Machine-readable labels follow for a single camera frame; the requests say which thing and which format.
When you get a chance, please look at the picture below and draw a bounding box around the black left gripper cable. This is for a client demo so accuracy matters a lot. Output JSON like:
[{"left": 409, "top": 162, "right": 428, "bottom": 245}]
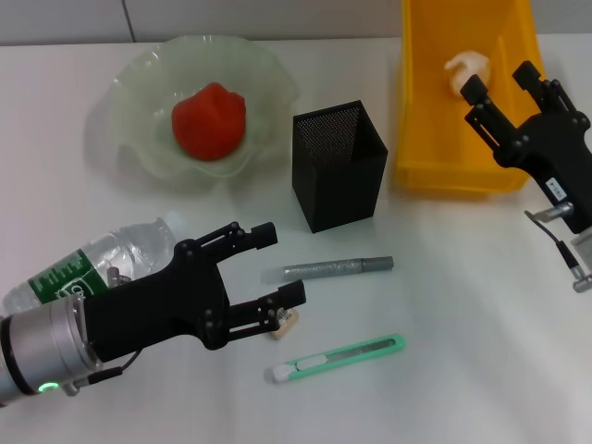
[{"left": 68, "top": 349, "right": 143, "bottom": 386}]

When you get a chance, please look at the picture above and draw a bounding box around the silver glitter pen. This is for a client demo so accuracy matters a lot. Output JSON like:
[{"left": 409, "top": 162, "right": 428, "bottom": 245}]
[{"left": 261, "top": 255, "right": 395, "bottom": 284}]

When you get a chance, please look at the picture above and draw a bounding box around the beige eraser with barcode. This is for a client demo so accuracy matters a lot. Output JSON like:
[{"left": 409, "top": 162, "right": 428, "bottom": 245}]
[{"left": 269, "top": 307, "right": 301, "bottom": 342}]

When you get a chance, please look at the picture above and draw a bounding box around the black mesh pen holder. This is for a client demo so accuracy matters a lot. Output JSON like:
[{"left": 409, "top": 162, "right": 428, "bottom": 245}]
[{"left": 291, "top": 99, "right": 389, "bottom": 234}]

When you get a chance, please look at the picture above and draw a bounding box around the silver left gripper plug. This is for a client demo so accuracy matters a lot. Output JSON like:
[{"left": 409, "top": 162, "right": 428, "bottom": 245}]
[{"left": 105, "top": 266, "right": 134, "bottom": 290}]

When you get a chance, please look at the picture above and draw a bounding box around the green utility knife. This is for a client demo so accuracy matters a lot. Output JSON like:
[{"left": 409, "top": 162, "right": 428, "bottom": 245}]
[{"left": 270, "top": 333, "right": 407, "bottom": 385}]

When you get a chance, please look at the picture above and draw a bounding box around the green wavy glass fruit plate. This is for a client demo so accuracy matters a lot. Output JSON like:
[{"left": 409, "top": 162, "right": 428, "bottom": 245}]
[{"left": 110, "top": 36, "right": 300, "bottom": 193}]

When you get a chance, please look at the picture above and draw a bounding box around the clear green-label water bottle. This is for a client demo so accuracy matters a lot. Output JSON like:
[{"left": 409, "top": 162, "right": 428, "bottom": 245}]
[{"left": 2, "top": 210, "right": 187, "bottom": 316}]

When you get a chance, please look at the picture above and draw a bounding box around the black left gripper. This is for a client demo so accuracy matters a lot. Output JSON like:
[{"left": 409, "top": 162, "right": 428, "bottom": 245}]
[{"left": 85, "top": 221, "right": 308, "bottom": 364}]

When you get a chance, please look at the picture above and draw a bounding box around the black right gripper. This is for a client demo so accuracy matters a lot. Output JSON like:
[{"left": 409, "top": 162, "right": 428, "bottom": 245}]
[{"left": 460, "top": 59, "right": 592, "bottom": 235}]

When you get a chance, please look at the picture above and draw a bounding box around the yellow plastic storage bin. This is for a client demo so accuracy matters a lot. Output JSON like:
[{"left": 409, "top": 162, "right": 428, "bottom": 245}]
[{"left": 393, "top": 0, "right": 554, "bottom": 193}]

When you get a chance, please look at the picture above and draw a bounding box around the orange-red soft toy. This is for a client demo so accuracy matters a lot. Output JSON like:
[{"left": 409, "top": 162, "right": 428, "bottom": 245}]
[{"left": 170, "top": 81, "right": 246, "bottom": 162}]

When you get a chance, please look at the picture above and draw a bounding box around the white paper ball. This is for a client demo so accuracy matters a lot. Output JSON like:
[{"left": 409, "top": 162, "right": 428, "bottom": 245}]
[{"left": 443, "top": 50, "right": 493, "bottom": 101}]

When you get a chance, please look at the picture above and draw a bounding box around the right gripper cable with plug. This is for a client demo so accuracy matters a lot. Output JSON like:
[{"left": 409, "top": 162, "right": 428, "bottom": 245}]
[{"left": 524, "top": 203, "right": 592, "bottom": 293}]

